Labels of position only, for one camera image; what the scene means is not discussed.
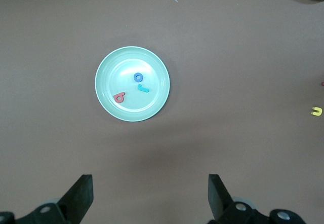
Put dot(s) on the blue letter o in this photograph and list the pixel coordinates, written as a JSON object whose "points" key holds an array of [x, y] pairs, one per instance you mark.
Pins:
{"points": [[135, 77]]}

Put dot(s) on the teal letter r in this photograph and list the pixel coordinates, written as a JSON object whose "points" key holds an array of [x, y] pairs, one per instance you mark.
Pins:
{"points": [[144, 89]]}

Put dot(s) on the yellow letter n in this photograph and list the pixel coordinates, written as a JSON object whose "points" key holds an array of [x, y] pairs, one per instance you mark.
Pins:
{"points": [[319, 111]]}

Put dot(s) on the brown table cover sheet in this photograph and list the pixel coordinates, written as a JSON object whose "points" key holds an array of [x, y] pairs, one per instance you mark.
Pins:
{"points": [[240, 56]]}

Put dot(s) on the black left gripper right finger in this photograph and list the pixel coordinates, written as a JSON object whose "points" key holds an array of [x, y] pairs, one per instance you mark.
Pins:
{"points": [[225, 212]]}

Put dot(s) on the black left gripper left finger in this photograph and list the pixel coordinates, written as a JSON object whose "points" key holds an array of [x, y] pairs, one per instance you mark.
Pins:
{"points": [[69, 208]]}

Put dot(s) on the red letter a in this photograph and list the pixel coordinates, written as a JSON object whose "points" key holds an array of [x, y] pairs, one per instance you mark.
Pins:
{"points": [[122, 95]]}

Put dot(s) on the light green plate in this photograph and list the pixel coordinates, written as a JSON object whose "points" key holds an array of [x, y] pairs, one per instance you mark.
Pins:
{"points": [[114, 69]]}

